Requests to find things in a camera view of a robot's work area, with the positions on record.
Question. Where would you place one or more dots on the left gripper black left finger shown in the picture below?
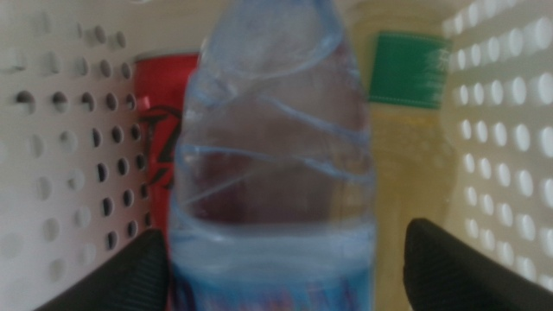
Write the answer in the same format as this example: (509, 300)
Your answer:
(125, 281)

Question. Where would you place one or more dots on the white perforated plastic basket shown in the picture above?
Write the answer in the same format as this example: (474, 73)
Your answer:
(65, 151)

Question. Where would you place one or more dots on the yellow tea bottle green label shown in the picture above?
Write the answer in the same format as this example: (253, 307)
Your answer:
(406, 151)

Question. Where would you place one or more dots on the red cola can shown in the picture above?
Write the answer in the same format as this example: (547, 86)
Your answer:
(160, 95)

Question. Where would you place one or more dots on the clear water bottle blue cap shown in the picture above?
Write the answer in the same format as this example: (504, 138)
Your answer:
(272, 173)

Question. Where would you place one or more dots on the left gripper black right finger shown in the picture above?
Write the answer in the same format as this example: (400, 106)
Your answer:
(453, 276)

